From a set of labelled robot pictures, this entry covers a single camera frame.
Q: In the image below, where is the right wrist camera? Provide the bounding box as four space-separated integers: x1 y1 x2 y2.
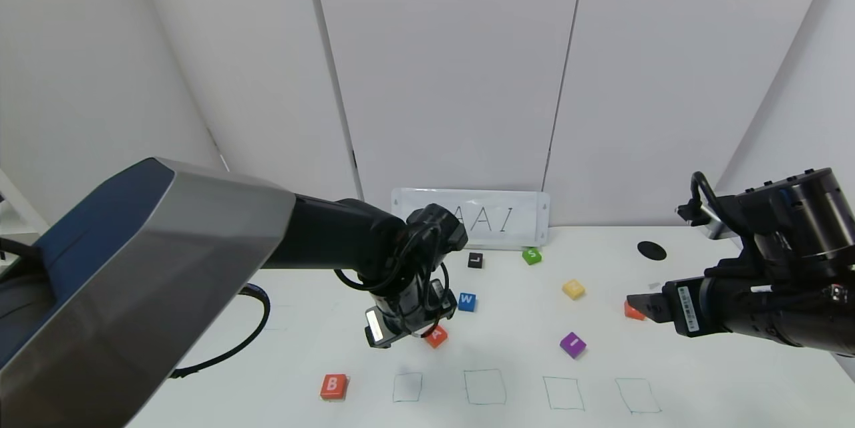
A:
676 198 742 242

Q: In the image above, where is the black left camera cable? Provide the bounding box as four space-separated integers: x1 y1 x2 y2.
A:
333 228 450 339

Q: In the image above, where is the black right camera cable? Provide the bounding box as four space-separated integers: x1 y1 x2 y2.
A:
690 171 722 218

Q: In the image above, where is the white shelf unit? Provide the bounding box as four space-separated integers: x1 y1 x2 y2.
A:
0 170 51 262

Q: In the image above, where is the white BAAI sign board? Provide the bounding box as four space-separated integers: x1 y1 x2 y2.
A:
392 189 550 248

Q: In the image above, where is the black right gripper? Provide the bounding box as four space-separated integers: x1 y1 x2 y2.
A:
626 276 774 341

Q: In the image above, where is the thick black left arm hose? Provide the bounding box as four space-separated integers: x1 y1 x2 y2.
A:
170 284 271 379

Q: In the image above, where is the black camera cable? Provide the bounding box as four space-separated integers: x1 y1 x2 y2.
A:
690 171 722 218
333 228 450 339

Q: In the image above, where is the orange B letter block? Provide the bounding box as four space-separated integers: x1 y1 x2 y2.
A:
320 374 349 402

